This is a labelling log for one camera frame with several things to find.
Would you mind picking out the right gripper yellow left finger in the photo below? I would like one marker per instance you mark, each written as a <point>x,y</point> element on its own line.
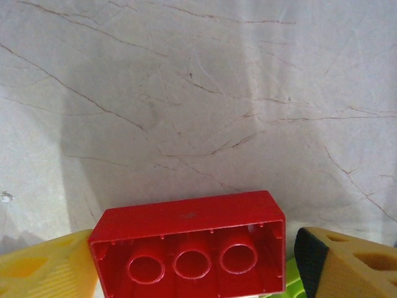
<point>46,273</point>

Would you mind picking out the red lego brick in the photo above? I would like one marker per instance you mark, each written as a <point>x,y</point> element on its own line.
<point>186,217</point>

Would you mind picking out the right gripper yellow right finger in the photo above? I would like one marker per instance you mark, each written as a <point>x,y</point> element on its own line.
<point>350,273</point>

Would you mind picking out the green lego brick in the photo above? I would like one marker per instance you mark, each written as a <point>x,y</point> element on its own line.
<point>293,282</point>

